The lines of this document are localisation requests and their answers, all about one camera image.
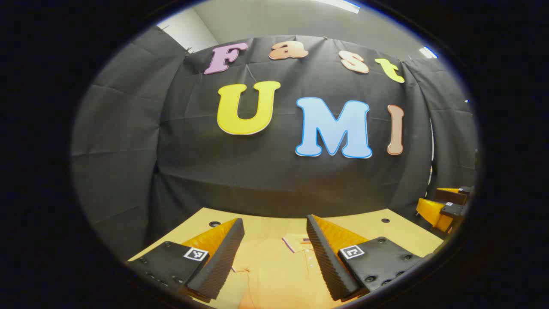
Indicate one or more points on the long ceiling light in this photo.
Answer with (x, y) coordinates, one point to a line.
(339, 5)

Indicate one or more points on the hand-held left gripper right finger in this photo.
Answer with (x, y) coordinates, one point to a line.
(326, 262)

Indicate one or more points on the orange T-shirt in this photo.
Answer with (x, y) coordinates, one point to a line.
(274, 274)

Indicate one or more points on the small ceiling light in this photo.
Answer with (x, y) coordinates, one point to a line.
(428, 52)

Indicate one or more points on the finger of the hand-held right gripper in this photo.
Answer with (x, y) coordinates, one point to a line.
(435, 212)
(452, 195)

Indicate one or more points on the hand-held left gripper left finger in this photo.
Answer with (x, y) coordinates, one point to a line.
(221, 257)

